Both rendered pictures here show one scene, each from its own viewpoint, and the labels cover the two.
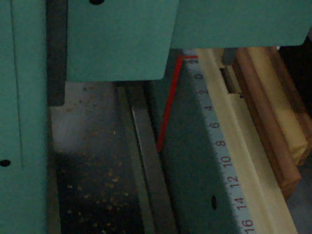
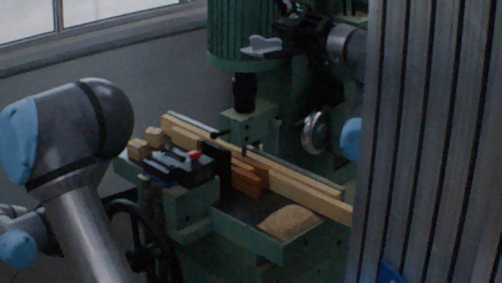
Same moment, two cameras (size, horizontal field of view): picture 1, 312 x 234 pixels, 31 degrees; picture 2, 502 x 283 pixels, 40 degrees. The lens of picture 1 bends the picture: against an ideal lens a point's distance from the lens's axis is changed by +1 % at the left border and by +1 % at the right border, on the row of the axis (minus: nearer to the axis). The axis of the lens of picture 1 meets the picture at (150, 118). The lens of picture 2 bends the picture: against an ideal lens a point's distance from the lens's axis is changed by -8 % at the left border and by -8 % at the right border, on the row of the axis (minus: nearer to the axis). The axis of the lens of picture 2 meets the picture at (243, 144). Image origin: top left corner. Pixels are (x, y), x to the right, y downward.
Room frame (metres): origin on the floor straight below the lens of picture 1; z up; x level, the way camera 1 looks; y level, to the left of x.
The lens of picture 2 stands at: (1.84, -0.80, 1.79)
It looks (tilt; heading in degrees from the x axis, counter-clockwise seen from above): 27 degrees down; 153
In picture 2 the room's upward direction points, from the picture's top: 1 degrees clockwise
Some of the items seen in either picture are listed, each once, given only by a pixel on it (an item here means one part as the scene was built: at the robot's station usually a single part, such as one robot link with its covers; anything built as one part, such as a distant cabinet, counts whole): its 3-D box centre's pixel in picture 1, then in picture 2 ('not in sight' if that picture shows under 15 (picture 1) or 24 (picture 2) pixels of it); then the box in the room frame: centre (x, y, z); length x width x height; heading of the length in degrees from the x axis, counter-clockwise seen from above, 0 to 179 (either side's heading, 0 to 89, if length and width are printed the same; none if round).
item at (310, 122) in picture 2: not in sight; (319, 129); (0.49, 0.10, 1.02); 0.12 x 0.03 x 0.12; 109
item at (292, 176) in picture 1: (244, 96); (230, 163); (0.40, -0.09, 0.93); 0.23 x 0.01 x 0.05; 19
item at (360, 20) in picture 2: not in sight; (354, 45); (0.49, 0.19, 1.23); 0.09 x 0.08 x 0.15; 109
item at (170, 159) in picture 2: not in sight; (177, 167); (0.46, -0.25, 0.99); 0.13 x 0.11 x 0.06; 19
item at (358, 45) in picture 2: not in sight; (377, 56); (0.85, -0.01, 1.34); 0.11 x 0.08 x 0.09; 19
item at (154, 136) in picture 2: not in sight; (154, 137); (0.17, -0.20, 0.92); 0.04 x 0.03 x 0.04; 45
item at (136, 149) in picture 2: not in sight; (137, 149); (0.21, -0.27, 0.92); 0.05 x 0.04 x 0.04; 23
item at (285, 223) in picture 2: not in sight; (289, 217); (0.66, -0.07, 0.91); 0.12 x 0.09 x 0.03; 109
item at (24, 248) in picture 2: not in sight; (16, 239); (0.65, -0.68, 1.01); 0.11 x 0.11 x 0.08; 17
